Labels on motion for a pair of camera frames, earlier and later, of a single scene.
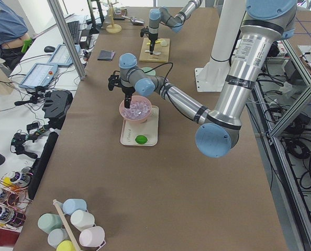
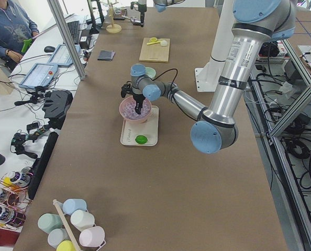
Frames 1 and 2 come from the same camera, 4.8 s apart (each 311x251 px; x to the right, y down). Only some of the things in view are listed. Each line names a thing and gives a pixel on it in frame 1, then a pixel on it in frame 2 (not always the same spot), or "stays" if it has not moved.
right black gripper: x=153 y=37 to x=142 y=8
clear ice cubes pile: x=140 y=108 stays
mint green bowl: x=151 y=72 stays
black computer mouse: x=48 y=49 stays
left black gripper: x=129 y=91 to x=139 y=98
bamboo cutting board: x=160 y=50 stays
